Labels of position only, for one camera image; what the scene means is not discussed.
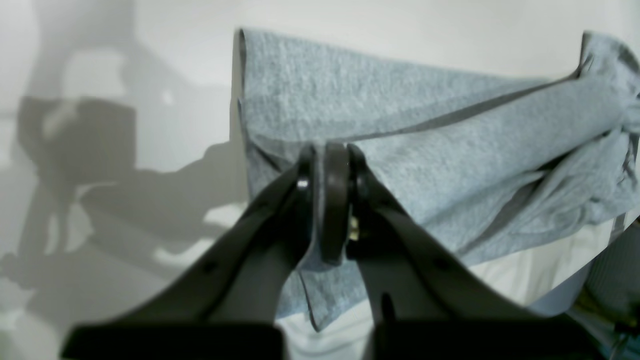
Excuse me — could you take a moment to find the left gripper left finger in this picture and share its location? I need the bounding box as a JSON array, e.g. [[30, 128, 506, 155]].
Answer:
[[61, 146, 316, 360]]

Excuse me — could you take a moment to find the grey t-shirt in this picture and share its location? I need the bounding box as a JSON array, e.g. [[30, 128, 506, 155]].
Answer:
[[235, 27, 640, 332]]

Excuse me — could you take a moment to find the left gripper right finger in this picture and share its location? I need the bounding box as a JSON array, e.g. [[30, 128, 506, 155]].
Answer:
[[320, 143, 602, 360]]

